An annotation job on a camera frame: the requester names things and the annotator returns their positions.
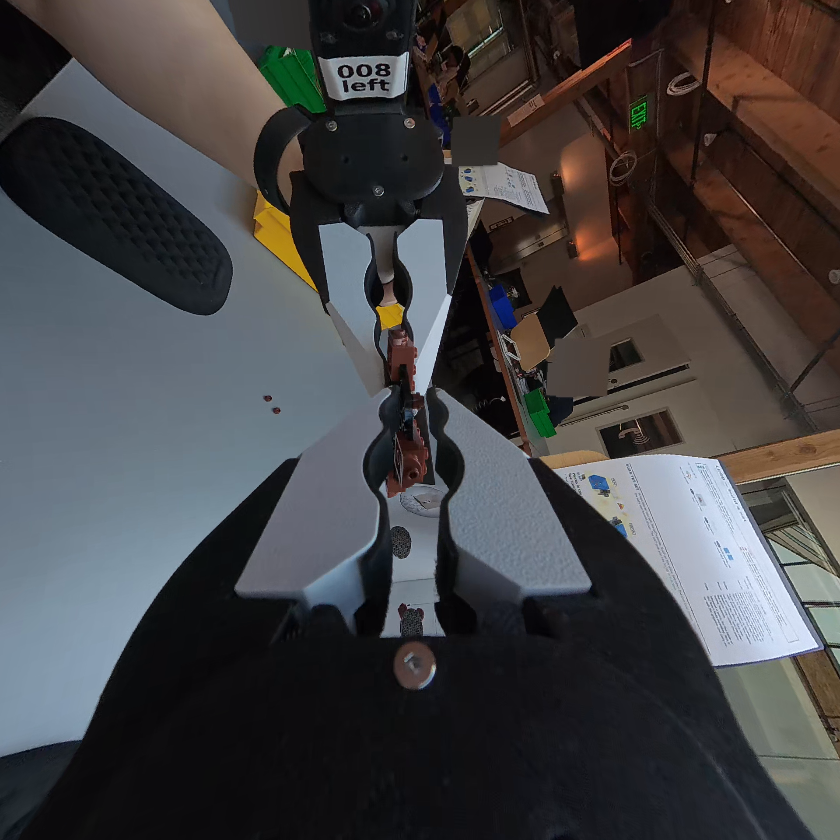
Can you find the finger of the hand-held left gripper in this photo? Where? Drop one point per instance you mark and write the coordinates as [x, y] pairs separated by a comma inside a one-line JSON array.
[[426, 262], [341, 275]]

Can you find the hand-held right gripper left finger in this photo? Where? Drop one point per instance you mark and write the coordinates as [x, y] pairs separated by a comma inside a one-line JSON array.
[[308, 525]]

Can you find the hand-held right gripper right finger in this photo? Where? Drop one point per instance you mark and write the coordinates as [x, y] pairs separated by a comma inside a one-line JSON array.
[[512, 525]]

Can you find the brown cross brick model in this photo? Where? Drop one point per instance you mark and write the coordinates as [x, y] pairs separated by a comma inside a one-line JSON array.
[[410, 459]]

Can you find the person's left forearm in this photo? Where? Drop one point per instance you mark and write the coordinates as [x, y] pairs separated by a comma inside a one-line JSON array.
[[164, 65]]

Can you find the grey desk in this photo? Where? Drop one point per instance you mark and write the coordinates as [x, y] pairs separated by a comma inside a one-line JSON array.
[[131, 459]]

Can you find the person's left hand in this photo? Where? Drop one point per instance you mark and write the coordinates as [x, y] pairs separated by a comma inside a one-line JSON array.
[[390, 285]]

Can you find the yellow plastic bin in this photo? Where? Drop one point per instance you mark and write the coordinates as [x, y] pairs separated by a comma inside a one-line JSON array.
[[275, 236]]

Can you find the wooden background table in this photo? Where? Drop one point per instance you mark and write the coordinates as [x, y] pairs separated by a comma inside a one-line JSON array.
[[489, 315]]

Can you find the blue plastic bin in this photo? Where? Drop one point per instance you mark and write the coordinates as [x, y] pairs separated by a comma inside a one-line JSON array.
[[505, 305]]

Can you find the wooden board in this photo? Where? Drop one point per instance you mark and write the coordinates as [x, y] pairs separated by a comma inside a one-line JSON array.
[[577, 459]]

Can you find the grey instruction booklet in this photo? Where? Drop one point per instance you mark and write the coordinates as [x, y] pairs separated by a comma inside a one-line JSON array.
[[420, 571]]

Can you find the paper sheet with blue pictures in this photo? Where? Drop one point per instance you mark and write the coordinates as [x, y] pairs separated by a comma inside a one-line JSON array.
[[508, 187]]

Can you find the green plastic bin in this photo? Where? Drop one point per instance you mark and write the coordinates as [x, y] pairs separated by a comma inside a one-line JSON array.
[[541, 410], [289, 75]]

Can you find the wooden chair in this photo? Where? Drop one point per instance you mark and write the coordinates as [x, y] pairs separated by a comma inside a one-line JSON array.
[[530, 341]]

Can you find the black panel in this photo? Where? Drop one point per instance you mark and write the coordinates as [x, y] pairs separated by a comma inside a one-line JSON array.
[[558, 315]]

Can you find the white illustrated instruction sheet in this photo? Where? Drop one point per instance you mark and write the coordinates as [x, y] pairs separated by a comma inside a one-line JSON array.
[[689, 558]]

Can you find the black textured wrist rest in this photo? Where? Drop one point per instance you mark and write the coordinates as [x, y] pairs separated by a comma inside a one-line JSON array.
[[111, 210]]

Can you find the green exit sign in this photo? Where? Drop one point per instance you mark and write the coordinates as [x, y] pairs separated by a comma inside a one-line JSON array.
[[638, 115]]

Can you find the person's blue clothing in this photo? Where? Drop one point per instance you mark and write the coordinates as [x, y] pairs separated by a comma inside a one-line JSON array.
[[26, 787]]

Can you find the white frame model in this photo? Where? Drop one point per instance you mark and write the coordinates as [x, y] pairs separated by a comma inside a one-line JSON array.
[[510, 344]]

